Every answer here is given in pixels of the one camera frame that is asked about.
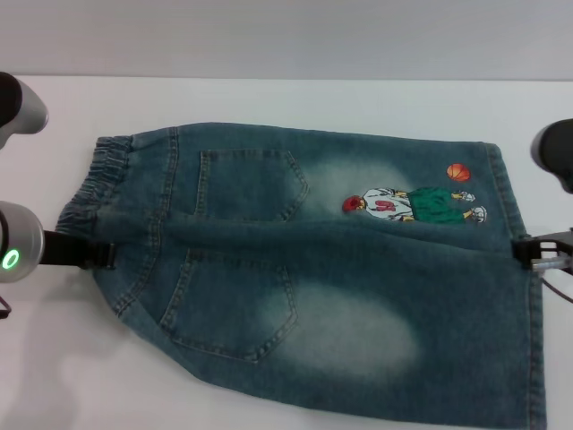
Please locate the blue denim shorts with embroidery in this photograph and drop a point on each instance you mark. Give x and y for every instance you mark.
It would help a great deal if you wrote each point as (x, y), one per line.
(313, 269)

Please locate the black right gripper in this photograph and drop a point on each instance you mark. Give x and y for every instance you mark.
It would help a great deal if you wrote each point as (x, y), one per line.
(559, 251)

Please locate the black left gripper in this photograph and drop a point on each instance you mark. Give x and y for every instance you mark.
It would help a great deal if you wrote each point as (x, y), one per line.
(65, 250)

